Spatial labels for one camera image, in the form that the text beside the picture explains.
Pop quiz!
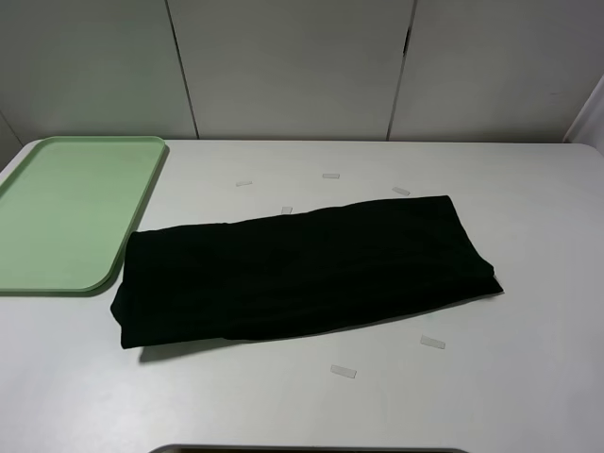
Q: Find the clear tape strip back right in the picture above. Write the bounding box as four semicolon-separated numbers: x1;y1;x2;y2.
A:
392;187;411;196

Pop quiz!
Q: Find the black short sleeve t-shirt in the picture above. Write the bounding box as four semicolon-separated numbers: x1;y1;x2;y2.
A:
110;195;502;349

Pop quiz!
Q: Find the clear tape strip front right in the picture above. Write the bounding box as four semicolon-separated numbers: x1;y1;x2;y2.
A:
420;335;445;350

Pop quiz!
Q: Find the light green plastic tray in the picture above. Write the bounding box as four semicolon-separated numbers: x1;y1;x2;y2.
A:
1;137;166;294

